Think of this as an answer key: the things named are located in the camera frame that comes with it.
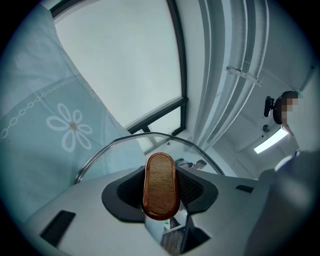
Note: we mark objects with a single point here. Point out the black head camera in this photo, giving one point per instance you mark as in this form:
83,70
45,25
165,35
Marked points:
268,106

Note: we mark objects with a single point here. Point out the black framed window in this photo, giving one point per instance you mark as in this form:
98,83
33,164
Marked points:
120,62

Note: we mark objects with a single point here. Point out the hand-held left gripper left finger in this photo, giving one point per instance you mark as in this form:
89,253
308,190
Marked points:
100,230

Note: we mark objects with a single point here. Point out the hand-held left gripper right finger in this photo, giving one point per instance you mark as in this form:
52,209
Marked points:
230,212

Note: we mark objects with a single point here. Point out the light blue floral tablecloth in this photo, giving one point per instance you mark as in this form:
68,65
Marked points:
37,100

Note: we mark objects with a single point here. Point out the person's torso in dark shirt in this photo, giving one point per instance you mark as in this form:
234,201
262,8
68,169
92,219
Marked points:
300,200

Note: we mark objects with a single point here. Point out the glass pot lid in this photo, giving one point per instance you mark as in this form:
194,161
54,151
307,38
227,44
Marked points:
161,185

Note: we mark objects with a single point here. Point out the ceiling light panel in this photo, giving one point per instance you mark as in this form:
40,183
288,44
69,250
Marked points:
271,141

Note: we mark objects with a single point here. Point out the white curtain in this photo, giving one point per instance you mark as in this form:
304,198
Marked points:
225,50

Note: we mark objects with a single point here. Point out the person's head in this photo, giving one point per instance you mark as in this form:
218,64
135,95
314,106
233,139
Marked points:
290,107

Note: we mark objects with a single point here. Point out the white curtain rail bracket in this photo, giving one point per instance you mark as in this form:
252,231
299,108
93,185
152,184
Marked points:
245,75

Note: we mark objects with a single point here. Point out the round ceiling detector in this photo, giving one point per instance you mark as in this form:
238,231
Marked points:
266,128

